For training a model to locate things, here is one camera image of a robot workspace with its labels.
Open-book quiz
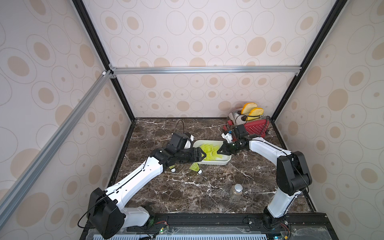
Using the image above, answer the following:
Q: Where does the yellow bread slice rear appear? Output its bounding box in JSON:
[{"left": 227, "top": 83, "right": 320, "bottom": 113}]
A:
[{"left": 241, "top": 103, "right": 258, "bottom": 115}]

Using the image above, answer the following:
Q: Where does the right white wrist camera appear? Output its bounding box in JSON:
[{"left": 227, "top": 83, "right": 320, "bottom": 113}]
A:
[{"left": 221, "top": 131, "right": 234, "bottom": 144}]

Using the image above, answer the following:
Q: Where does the red toaster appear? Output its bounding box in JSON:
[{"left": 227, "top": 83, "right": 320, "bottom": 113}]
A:
[{"left": 227, "top": 109, "right": 270, "bottom": 138}]

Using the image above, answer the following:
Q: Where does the yellow shuttlecock six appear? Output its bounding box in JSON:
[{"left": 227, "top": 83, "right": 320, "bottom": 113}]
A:
[{"left": 189, "top": 163, "right": 203, "bottom": 175}]

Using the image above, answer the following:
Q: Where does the aluminium frame bar left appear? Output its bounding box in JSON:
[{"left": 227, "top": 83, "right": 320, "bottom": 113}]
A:
[{"left": 1, "top": 70, "right": 113, "bottom": 228}]

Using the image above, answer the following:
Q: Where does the aluminium frame bar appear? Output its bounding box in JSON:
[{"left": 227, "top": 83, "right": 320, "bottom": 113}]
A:
[
  {"left": 1, "top": 70, "right": 113, "bottom": 228},
  {"left": 112, "top": 66, "right": 302, "bottom": 75}
]

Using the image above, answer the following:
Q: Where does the yellow shuttlecock nine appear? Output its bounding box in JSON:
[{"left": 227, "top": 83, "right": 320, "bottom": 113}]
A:
[{"left": 169, "top": 165, "right": 176, "bottom": 173}]

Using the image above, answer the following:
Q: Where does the yellow bread slice front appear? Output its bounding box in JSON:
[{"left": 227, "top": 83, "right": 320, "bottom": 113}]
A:
[{"left": 246, "top": 108, "right": 264, "bottom": 122}]

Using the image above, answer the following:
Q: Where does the aluminium frame bar rear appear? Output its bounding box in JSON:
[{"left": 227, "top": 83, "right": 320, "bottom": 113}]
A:
[{"left": 112, "top": 66, "right": 302, "bottom": 75}]

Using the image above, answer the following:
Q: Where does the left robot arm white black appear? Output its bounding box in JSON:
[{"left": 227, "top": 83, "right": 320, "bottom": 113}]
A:
[{"left": 85, "top": 133, "right": 207, "bottom": 239}]

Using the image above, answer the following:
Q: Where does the yellow bread slice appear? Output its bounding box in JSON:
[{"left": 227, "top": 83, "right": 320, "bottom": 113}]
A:
[
  {"left": 246, "top": 108, "right": 264, "bottom": 122},
  {"left": 241, "top": 103, "right": 258, "bottom": 115}
]

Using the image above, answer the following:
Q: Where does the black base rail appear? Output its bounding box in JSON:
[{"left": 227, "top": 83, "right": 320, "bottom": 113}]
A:
[{"left": 79, "top": 212, "right": 340, "bottom": 240}]

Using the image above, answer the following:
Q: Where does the yellow shuttlecock two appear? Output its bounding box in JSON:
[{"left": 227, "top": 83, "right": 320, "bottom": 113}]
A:
[{"left": 200, "top": 144, "right": 220, "bottom": 153}]

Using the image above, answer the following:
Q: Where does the yellow shuttlecock seven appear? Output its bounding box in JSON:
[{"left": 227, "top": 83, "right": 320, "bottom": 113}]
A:
[{"left": 204, "top": 152, "right": 223, "bottom": 161}]

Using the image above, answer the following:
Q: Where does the glass spice jar silver lid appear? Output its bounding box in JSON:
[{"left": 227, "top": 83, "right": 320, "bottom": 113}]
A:
[{"left": 230, "top": 184, "right": 243, "bottom": 202}]

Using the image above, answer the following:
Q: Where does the white plastic storage box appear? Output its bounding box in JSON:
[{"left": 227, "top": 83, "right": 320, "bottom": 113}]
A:
[{"left": 194, "top": 140, "right": 232, "bottom": 166}]

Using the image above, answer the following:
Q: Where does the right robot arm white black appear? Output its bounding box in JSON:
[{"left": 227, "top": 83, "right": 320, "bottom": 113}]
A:
[{"left": 218, "top": 125, "right": 313, "bottom": 230}]

